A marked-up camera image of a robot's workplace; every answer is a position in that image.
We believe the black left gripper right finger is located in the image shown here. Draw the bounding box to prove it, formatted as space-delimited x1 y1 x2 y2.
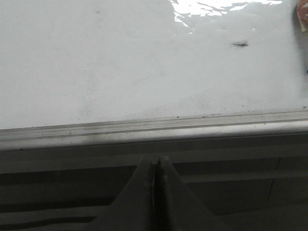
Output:
154 156 232 231

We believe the white whiteboard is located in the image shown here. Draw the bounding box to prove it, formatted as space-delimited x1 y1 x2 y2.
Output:
0 0 308 151

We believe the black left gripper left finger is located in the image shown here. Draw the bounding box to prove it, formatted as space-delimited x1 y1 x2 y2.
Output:
95 157 157 231

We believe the black and white whiteboard marker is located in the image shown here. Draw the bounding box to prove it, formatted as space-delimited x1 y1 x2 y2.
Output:
293 0 308 33

